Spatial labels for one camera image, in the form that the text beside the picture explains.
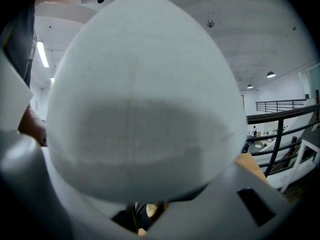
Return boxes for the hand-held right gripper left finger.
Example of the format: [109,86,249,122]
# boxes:
[0,130,139,240]

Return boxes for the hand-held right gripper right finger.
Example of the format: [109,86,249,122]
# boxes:
[146,163,297,240]

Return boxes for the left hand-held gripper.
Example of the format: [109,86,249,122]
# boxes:
[0,48,34,132]

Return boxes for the white table lamp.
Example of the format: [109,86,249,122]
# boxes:
[46,0,248,236]

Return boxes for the person's left forearm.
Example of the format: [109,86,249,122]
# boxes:
[17,105,48,148]

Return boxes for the long ceiling tube light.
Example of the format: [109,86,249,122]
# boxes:
[36,40,50,68]

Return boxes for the person's black shirt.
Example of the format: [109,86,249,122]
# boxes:
[3,0,37,89]

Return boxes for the black curved railing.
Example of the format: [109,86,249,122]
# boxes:
[241,103,320,179]

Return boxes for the dark table with white legs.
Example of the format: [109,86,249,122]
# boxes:
[279,128,320,194]

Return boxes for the black straight railing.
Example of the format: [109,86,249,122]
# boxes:
[255,98,307,114]

